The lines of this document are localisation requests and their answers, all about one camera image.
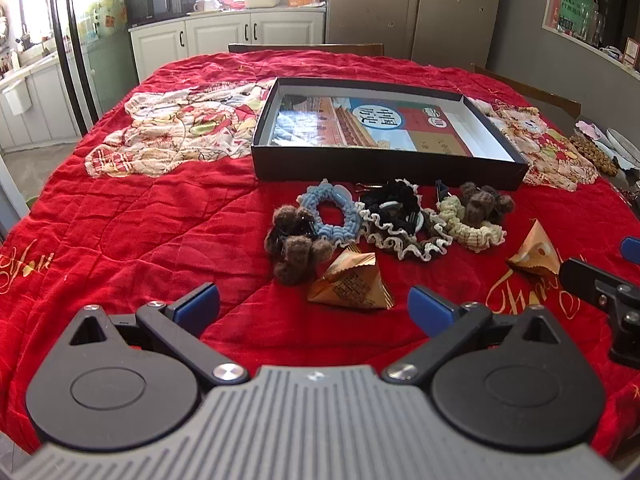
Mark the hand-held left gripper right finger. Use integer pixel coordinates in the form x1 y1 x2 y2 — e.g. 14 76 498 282
382 285 572 386

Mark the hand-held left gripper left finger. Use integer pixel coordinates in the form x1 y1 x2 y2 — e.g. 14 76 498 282
69 282 251 387

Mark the gold pyramid packet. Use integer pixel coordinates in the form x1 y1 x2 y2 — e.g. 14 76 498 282
506 218 563 275
307 245 396 311

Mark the olive ruffled scrunchie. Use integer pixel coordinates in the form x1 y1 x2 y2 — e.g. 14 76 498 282
360 207 453 262

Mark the cream knitted scrunchie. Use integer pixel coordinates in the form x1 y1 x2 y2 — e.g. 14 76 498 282
437 195 507 253

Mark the brown fuzzy hair claw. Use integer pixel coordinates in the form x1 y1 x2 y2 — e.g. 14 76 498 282
265 205 335 287
459 181 516 224

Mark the blue knitted scrunchie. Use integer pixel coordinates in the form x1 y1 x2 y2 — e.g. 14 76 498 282
297 179 362 248

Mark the black shallow cardboard box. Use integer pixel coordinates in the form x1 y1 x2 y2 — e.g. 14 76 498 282
251 77 530 192

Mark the red printed blanket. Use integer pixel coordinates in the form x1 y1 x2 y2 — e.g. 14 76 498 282
0 52 640 461

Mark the brown beaded mat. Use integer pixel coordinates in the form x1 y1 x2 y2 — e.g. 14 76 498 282
570 133 621 177

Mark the white plate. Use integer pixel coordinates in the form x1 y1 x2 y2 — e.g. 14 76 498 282
606 128 640 171

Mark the pink shell dish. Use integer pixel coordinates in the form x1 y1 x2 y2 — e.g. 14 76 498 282
575 120 608 143

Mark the clear drinking glass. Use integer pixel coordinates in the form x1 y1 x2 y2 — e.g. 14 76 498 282
590 10 608 46

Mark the green printed card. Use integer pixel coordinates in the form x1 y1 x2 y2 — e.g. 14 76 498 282
557 0 596 36

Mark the white kitchen cabinet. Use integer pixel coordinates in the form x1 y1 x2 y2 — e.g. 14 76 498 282
129 7 327 86

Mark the white hanging bin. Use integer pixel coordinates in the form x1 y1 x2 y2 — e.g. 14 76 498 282
0 79 33 116

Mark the grey refrigerator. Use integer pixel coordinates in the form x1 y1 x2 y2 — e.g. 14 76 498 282
325 0 506 68

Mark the black microwave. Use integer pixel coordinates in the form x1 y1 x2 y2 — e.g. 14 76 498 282
126 0 183 26

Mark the black door frame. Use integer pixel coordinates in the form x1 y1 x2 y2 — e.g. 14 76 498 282
47 0 101 121

